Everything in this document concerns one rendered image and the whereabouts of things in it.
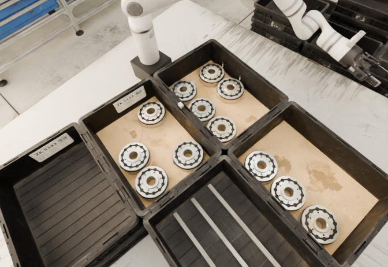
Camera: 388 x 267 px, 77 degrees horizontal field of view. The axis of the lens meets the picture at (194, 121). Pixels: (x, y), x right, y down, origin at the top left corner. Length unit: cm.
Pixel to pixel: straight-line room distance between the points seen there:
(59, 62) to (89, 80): 133
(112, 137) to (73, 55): 178
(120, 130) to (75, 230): 35
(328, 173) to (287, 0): 59
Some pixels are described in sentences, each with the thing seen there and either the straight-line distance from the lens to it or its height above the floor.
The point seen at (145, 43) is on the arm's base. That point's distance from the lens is 105.
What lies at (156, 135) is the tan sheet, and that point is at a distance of 89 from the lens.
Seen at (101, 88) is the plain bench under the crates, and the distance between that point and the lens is 125.
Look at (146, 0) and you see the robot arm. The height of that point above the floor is 111.
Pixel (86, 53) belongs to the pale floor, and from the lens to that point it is 259.
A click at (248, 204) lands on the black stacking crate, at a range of 80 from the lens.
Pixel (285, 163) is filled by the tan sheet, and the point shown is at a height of 83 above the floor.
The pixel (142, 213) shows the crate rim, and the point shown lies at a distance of 70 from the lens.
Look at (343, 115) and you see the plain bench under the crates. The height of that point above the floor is 70.
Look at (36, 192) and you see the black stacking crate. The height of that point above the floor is 83.
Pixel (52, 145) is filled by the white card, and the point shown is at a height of 90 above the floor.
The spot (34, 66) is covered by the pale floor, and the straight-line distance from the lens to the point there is 272.
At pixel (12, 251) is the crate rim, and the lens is 83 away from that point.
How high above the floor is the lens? 160
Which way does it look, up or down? 59 degrees down
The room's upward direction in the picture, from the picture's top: 5 degrees counter-clockwise
